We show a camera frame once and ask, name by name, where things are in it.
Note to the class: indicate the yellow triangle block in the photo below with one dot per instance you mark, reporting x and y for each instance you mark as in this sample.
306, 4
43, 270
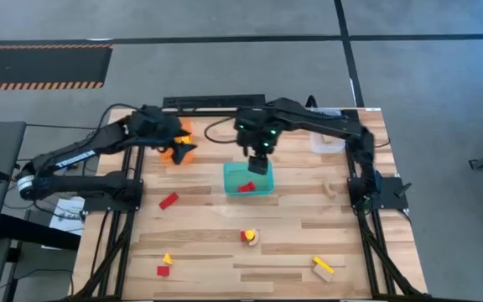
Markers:
167, 259

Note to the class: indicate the black aluminium frame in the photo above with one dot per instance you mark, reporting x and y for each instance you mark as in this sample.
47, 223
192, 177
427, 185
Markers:
117, 251
369, 251

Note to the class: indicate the orange plastic bin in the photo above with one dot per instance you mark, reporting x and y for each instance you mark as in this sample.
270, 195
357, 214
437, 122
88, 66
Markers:
166, 157

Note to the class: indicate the black hazard-striped floor mat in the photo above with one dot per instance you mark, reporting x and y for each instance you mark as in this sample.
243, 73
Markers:
40, 65

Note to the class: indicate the long red block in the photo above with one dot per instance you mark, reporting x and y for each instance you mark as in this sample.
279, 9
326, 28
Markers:
168, 200

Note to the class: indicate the clear plastic bin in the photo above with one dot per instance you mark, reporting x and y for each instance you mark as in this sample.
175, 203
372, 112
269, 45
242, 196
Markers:
317, 144

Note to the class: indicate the wooden rectangular block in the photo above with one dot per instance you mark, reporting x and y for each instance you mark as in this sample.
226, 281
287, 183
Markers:
321, 273

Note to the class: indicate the green plastic bin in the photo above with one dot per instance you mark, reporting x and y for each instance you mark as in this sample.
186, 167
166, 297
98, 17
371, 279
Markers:
235, 176

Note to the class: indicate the tall yellow cylinder block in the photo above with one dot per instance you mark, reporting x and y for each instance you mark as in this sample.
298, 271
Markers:
249, 235

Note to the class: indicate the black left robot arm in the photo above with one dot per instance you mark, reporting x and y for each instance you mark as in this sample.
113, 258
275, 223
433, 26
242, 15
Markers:
78, 157

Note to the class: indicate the black aluminium rail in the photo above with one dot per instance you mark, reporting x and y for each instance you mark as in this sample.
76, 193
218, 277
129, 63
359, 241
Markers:
208, 112

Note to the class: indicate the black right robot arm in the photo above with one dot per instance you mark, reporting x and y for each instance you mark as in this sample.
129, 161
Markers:
325, 123

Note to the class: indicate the wooden curved block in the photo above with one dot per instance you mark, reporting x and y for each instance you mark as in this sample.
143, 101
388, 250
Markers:
329, 191

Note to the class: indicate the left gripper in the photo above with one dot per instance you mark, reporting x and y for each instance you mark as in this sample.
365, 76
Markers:
157, 123

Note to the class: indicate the yellow plank block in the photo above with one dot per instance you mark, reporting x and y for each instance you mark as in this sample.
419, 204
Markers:
323, 264

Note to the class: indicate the small red block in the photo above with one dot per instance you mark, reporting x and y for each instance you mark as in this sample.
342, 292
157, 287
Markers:
242, 237

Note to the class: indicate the white paper sign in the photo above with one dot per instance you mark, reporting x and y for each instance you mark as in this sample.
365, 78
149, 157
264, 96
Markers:
69, 220

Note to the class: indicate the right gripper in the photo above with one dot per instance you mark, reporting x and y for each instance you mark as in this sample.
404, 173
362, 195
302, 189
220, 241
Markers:
256, 130

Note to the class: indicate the red square block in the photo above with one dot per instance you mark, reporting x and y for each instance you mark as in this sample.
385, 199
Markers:
163, 271

